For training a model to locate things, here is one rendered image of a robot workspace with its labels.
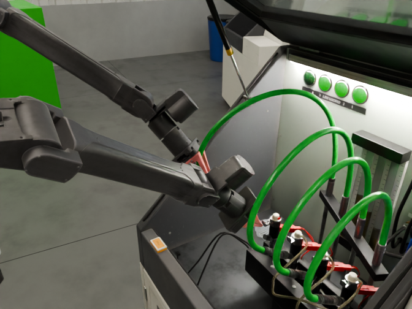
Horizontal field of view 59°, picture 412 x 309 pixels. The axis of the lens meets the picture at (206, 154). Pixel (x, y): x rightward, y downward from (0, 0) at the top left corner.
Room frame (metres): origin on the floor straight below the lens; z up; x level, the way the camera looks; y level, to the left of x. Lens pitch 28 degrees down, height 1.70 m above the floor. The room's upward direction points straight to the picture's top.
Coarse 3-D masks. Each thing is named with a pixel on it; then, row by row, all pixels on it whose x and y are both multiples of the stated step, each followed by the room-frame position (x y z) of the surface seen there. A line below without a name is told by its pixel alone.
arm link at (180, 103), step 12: (168, 96) 0.87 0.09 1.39; (180, 96) 0.85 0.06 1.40; (132, 108) 0.81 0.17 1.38; (144, 108) 0.81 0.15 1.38; (156, 108) 0.84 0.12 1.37; (168, 108) 0.84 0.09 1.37; (180, 108) 0.83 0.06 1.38; (192, 108) 0.84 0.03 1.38; (144, 120) 0.81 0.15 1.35; (180, 120) 0.83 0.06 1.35
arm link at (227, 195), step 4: (224, 188) 0.69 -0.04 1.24; (228, 188) 0.70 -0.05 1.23; (220, 192) 0.68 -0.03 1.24; (224, 192) 0.68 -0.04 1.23; (228, 192) 0.69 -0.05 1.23; (220, 196) 0.68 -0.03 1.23; (224, 196) 0.68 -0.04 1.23; (228, 196) 0.69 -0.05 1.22; (220, 200) 0.67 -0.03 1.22; (224, 200) 0.68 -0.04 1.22; (216, 204) 0.68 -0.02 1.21; (220, 204) 0.68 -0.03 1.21; (224, 204) 0.68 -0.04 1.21
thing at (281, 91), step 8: (288, 88) 0.85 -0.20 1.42; (256, 96) 0.83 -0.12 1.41; (264, 96) 0.83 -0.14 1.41; (272, 96) 0.83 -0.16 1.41; (304, 96) 0.85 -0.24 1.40; (312, 96) 0.85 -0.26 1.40; (240, 104) 0.82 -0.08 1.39; (248, 104) 0.82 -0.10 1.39; (320, 104) 0.85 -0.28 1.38; (232, 112) 0.82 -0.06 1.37; (328, 112) 0.86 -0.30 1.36; (224, 120) 0.81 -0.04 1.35; (328, 120) 0.86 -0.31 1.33; (216, 128) 0.81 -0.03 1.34; (208, 136) 0.81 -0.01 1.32; (336, 136) 0.86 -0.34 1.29; (336, 144) 0.86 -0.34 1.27; (200, 152) 0.80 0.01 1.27; (336, 152) 0.86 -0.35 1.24; (336, 160) 0.86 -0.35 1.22
